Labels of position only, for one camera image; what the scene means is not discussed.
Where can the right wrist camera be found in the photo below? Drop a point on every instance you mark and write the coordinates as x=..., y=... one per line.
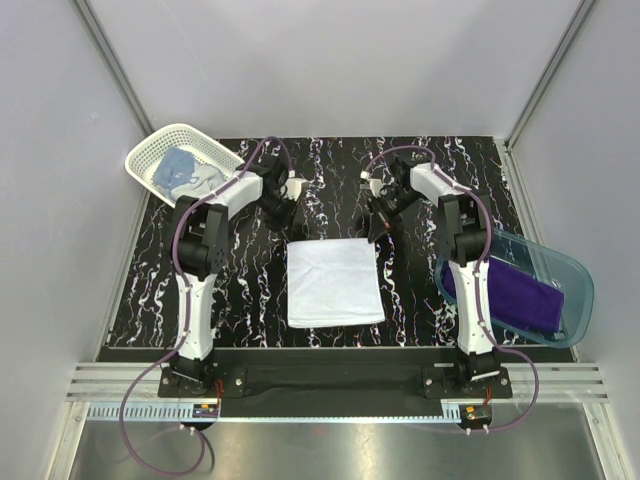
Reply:
x=377, y=187

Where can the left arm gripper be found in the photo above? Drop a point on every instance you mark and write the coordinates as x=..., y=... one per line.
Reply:
x=284, y=222

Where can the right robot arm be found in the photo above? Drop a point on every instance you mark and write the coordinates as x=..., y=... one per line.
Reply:
x=463, y=236

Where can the white perforated laundry basket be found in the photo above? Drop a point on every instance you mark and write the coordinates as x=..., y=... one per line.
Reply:
x=215, y=163

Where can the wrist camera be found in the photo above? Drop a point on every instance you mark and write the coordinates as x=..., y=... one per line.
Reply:
x=279, y=181
x=377, y=187

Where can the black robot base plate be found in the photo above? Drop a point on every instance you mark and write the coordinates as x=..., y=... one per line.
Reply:
x=330, y=380

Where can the purple microfiber towel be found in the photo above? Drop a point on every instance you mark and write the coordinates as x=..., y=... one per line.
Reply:
x=519, y=300

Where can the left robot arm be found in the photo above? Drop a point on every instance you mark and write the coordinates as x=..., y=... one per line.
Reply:
x=198, y=249

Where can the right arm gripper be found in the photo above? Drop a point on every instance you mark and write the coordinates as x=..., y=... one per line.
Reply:
x=380, y=220

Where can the blue transparent plastic tray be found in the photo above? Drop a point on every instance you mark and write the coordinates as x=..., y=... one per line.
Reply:
x=547, y=266

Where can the light blue towel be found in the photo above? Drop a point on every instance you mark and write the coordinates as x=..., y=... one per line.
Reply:
x=175, y=169

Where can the white towel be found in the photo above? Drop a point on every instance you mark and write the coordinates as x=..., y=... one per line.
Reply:
x=332, y=283

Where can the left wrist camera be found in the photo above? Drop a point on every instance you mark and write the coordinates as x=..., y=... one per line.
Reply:
x=279, y=181

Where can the aluminium frame rail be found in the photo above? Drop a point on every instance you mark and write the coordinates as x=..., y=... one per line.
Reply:
x=406, y=395

